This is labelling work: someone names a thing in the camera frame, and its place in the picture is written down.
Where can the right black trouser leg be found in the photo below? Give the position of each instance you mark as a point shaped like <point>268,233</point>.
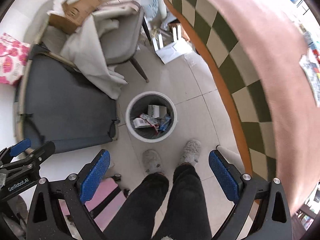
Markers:
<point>186,216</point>

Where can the left grey fuzzy slipper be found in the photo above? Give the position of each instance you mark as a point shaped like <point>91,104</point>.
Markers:
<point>152,162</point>

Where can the white table leg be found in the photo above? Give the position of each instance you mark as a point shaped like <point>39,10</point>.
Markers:
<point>232,158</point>

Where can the white round trash bin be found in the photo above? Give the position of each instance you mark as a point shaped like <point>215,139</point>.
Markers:
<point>158,110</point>

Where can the pink floral gift bag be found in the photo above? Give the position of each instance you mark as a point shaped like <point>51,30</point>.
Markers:
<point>13,59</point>

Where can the grey upholstered chair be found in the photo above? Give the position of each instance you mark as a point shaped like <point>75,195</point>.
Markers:
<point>120,44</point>

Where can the grey folding cot bed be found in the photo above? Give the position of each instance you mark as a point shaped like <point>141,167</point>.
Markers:
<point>55,102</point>

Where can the pink checkered tablecloth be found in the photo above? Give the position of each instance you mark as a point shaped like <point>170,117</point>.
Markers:
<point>254,51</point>

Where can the grey fuzzy slipper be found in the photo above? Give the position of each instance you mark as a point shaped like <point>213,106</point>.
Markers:
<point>152,162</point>
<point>191,153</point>

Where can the white barcode box in bin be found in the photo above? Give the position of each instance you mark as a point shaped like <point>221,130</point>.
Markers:
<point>140,123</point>

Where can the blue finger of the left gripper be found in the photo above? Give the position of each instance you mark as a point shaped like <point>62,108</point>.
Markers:
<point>20,147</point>
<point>43,148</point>

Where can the right grey fuzzy slipper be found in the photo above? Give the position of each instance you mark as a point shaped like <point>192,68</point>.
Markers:
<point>191,153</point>

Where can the beige cloth on chair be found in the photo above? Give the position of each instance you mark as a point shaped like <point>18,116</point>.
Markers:
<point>83,48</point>

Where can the black trouser leg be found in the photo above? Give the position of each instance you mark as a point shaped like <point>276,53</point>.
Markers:
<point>136,218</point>
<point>186,216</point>

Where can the left black trouser leg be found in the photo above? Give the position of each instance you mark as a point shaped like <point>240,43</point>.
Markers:
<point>136,218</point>

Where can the white paper envelope on floor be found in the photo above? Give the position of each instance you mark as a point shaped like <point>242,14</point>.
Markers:
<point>174,50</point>

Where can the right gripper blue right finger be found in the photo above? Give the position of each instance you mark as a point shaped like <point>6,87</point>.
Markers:
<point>272,220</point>

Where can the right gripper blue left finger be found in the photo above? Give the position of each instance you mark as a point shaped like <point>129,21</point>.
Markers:
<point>46,219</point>

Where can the brown cardboard box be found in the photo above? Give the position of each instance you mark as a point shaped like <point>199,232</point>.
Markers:
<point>73,14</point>

